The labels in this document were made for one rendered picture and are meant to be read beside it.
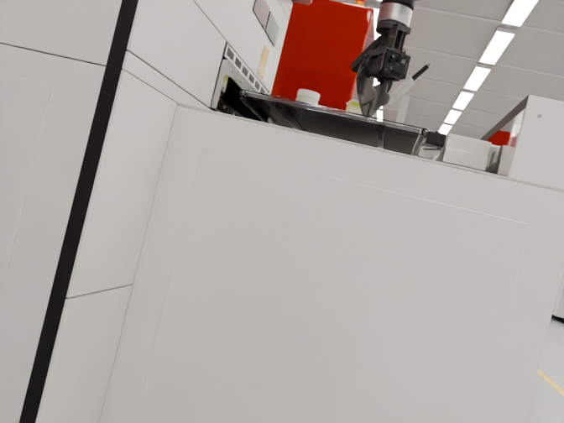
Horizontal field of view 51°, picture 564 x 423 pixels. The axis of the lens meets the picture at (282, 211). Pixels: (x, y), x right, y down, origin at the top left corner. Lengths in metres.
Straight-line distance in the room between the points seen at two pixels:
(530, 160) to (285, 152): 0.38
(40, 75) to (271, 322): 0.48
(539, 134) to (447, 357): 0.37
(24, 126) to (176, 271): 0.31
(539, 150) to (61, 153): 0.70
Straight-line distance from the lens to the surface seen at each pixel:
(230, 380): 0.96
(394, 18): 1.41
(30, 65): 0.86
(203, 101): 1.10
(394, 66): 1.37
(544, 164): 1.00
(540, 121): 1.01
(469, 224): 0.91
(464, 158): 1.16
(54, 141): 0.83
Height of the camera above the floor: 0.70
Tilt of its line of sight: 1 degrees down
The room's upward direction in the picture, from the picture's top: 14 degrees clockwise
